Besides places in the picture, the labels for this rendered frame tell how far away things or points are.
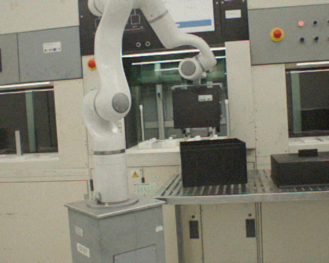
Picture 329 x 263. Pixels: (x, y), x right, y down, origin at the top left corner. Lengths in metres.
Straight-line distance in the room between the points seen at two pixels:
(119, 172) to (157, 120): 1.64
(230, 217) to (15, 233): 1.21
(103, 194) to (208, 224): 0.87
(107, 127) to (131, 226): 0.37
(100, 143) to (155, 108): 1.65
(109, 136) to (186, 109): 0.53
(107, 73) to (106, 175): 0.36
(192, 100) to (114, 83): 0.55
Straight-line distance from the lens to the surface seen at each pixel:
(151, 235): 1.62
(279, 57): 2.26
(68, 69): 2.41
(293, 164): 1.75
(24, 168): 2.56
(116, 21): 1.61
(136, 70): 2.83
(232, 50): 2.21
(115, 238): 1.54
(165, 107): 3.19
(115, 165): 1.58
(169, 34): 1.77
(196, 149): 1.83
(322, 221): 2.37
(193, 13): 2.30
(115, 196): 1.60
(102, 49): 1.60
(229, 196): 1.66
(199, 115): 2.00
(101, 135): 1.59
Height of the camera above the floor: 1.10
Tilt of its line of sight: 3 degrees down
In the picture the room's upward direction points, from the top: 4 degrees counter-clockwise
